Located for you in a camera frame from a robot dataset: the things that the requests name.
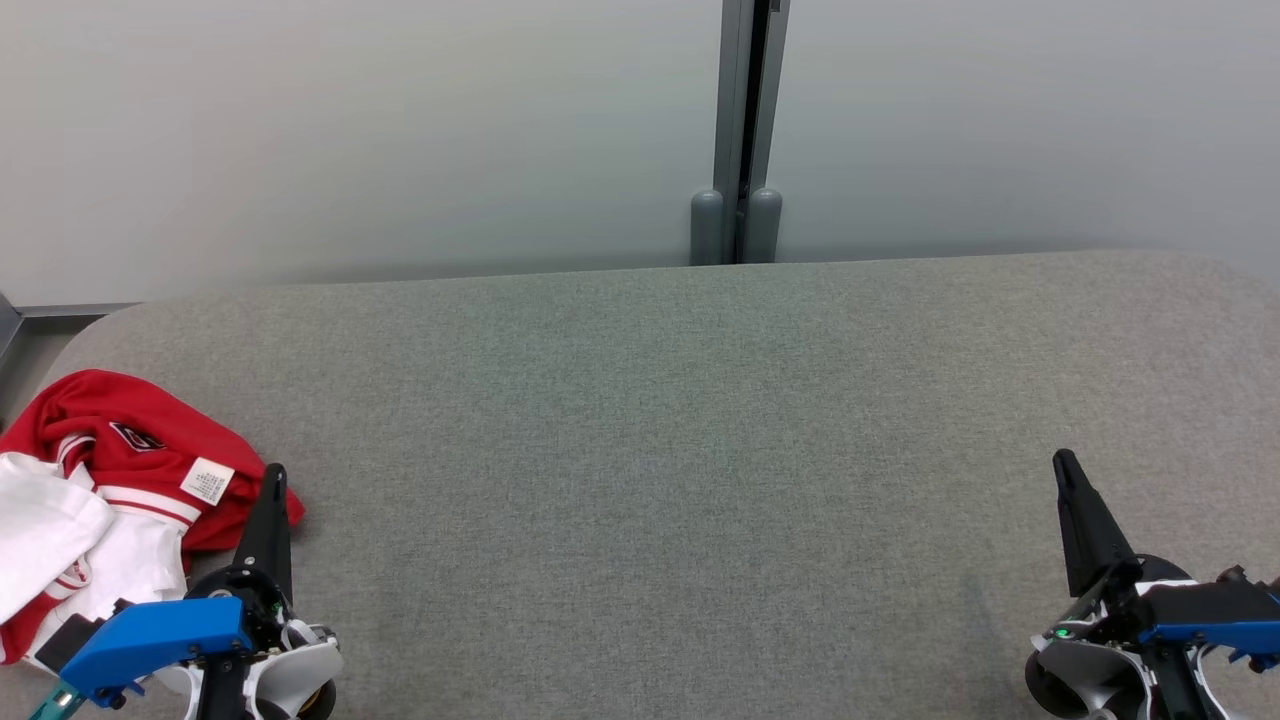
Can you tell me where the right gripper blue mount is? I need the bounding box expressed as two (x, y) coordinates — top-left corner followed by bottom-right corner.
(1025, 449), (1280, 717)

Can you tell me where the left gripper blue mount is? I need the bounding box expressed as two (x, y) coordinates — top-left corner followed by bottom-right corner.
(60, 463), (294, 707)

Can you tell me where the red jersey with white sleeves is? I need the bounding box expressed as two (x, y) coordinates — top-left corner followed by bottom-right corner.
(0, 369), (306, 671)

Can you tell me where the black cable with teal connector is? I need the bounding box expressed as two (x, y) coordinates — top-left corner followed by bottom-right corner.
(28, 680), (86, 720)

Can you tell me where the grey rounded post cap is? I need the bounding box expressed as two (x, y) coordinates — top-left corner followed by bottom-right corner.
(690, 190), (725, 267)
(745, 187), (784, 264)

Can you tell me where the grey metal partition post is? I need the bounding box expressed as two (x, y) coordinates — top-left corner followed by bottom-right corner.
(713, 0), (791, 266)

